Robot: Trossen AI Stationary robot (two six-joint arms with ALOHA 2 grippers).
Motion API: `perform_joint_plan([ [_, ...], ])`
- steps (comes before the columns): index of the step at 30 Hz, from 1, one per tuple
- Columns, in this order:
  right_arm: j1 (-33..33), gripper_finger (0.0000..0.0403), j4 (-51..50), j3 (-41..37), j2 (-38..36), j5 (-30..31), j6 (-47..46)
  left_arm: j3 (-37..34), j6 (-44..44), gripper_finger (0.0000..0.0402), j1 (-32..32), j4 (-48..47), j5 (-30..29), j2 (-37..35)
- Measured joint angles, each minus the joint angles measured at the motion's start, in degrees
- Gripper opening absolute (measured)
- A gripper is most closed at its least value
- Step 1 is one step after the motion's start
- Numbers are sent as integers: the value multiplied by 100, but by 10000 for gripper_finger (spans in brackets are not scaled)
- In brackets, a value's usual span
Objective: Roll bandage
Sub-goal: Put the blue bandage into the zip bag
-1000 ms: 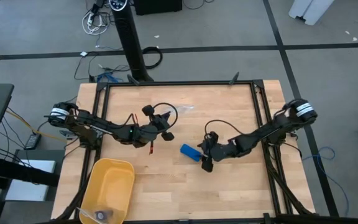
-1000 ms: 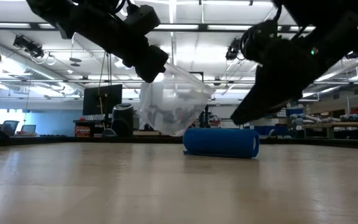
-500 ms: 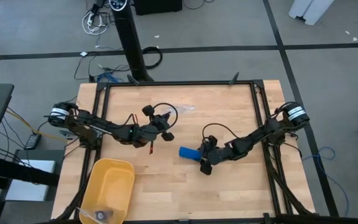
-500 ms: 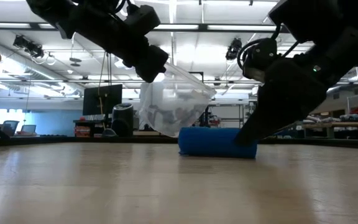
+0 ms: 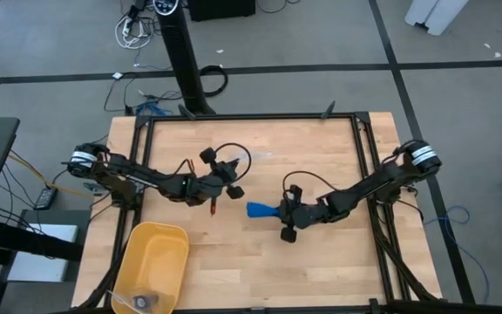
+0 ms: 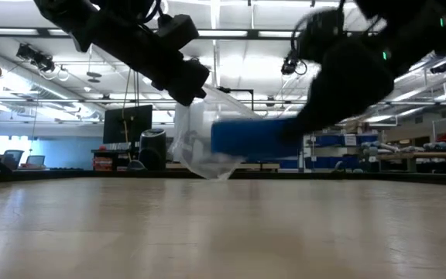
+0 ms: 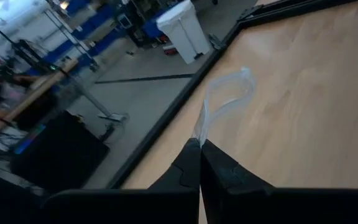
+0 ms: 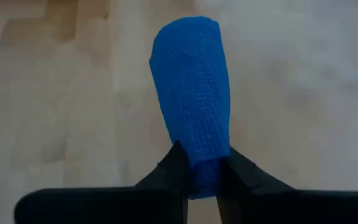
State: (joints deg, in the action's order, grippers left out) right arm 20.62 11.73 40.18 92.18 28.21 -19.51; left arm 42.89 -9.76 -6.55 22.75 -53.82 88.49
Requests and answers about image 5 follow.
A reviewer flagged black power adapter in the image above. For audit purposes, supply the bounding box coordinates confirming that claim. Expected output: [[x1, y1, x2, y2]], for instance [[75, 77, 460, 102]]
[[34, 187, 59, 212]]

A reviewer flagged white cable bundle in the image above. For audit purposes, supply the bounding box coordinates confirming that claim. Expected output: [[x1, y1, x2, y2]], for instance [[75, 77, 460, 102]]
[[114, 14, 154, 51]]

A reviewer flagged black desk crossbar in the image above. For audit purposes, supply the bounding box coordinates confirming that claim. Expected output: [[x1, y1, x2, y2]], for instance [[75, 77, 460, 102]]
[[0, 216, 85, 263]]

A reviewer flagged blue elastic bandage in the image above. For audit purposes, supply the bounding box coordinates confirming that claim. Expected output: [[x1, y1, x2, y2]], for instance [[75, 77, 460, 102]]
[[245, 201, 284, 220]]

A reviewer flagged yellow plastic bin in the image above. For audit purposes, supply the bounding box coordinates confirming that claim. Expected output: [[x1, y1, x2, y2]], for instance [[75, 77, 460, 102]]
[[111, 221, 190, 314]]

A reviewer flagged black clamp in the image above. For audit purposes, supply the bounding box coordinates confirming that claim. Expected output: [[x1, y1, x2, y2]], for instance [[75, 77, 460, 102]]
[[177, 103, 197, 121], [320, 99, 337, 120]]

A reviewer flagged yellow cable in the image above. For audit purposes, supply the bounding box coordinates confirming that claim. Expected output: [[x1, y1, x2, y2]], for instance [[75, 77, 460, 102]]
[[6, 151, 96, 200]]

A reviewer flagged dark arm cable loop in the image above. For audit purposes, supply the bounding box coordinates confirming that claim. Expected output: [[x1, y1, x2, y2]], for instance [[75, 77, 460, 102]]
[[282, 170, 338, 202], [213, 141, 254, 185]]

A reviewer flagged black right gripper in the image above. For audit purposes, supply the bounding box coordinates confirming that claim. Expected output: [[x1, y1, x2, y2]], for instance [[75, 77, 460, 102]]
[[276, 184, 330, 244]]

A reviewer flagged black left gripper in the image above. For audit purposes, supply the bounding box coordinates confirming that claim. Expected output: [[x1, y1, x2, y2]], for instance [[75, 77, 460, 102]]
[[199, 146, 246, 201]]

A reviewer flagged dark left arm cable loop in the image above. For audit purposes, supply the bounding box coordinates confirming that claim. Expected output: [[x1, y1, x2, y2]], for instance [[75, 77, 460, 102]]
[[213, 141, 254, 185]]

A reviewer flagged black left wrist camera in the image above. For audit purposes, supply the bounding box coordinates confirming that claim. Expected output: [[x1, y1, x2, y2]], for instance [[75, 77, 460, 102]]
[[180, 174, 211, 207]]

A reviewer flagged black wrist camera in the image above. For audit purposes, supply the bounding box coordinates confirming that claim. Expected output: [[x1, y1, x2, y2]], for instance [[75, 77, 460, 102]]
[[180, 174, 211, 207], [296, 201, 329, 230]]

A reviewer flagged black aluminium table frame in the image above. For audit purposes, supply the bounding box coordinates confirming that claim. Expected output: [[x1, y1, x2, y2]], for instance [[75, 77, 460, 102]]
[[71, 112, 444, 314]]

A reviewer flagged white box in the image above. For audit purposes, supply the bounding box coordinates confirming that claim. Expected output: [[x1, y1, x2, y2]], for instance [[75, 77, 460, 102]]
[[6, 222, 80, 283]]

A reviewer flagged dark right arm cable loop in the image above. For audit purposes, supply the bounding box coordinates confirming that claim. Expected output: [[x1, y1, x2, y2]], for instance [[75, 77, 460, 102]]
[[282, 170, 338, 202]]

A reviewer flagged black floor cable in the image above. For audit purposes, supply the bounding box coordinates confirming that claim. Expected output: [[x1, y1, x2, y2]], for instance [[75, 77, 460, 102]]
[[102, 71, 185, 115]]

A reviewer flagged clear packet with black item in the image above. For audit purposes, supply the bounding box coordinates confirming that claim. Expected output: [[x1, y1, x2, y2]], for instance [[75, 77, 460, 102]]
[[105, 289, 161, 314]]

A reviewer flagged black cabinet box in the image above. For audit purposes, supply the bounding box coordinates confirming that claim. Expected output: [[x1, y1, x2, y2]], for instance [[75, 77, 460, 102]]
[[187, 0, 257, 23]]

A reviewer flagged tangled blue cable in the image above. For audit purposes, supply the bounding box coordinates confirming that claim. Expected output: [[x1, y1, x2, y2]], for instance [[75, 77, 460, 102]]
[[134, 100, 170, 118]]

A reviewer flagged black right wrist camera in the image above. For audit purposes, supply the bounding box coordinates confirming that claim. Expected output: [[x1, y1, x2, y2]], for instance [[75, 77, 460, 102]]
[[296, 201, 329, 230]]

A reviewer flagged thin blue floor cable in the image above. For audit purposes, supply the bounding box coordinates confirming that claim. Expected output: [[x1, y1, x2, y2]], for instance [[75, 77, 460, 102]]
[[422, 204, 492, 306]]

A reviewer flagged black coiled cable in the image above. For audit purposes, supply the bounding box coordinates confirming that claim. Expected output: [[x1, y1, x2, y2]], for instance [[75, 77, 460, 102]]
[[199, 65, 230, 98]]

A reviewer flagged white plastic object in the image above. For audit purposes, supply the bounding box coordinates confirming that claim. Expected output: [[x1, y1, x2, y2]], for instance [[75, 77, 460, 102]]
[[404, 0, 471, 37]]

